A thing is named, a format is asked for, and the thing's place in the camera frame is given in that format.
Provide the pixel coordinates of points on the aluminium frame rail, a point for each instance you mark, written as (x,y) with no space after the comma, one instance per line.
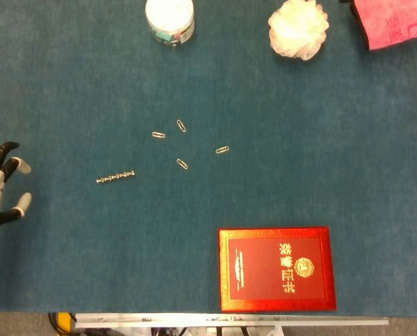
(229,320)

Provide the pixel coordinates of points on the white round jar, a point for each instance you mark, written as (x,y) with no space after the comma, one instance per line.
(170,17)

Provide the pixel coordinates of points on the blue felt table cover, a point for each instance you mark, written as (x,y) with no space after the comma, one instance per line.
(89,87)

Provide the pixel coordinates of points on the silver metal paper clip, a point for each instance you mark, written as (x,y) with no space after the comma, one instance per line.
(181,125)
(158,134)
(222,150)
(182,164)

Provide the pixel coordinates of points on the red gold certificate folder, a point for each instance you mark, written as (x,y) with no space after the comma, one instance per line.
(276,269)

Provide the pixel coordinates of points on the silver bead chain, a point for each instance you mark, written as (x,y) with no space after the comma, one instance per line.
(115,176)

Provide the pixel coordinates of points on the pink towel with black trim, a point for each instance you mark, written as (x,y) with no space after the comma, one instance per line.
(394,21)

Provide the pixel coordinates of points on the white mesh bath pouf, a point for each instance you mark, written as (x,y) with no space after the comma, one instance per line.
(297,29)

